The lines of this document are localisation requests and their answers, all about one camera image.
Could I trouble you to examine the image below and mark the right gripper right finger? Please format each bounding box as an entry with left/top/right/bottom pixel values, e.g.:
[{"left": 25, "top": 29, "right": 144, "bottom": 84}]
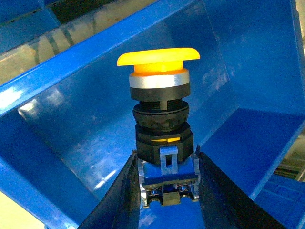
[{"left": 195, "top": 145, "right": 284, "bottom": 229}]

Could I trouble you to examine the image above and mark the small blue bin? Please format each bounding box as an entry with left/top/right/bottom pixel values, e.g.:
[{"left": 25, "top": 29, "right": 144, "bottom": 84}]
[
  {"left": 254, "top": 175, "right": 305, "bottom": 229},
  {"left": 0, "top": 0, "right": 61, "bottom": 53}
]

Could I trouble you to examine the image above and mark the small blue bin lower left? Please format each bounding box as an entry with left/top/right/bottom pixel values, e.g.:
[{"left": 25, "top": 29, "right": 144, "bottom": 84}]
[{"left": 0, "top": 0, "right": 61, "bottom": 53}]

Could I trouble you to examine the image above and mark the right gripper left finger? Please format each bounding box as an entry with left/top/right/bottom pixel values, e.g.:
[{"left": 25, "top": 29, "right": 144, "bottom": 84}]
[{"left": 79, "top": 151, "right": 141, "bottom": 229}]

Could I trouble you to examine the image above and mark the large blue bin with buttons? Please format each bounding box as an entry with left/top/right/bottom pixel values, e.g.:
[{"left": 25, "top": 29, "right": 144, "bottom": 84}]
[{"left": 0, "top": 0, "right": 305, "bottom": 229}]

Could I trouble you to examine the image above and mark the small blue bin lower right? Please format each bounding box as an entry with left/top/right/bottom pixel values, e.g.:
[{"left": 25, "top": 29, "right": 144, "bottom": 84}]
[{"left": 254, "top": 175, "right": 305, "bottom": 229}]

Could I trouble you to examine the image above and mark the orange-yellow push button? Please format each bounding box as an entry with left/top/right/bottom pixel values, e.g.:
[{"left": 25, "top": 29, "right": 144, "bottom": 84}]
[{"left": 117, "top": 48, "right": 200, "bottom": 208}]

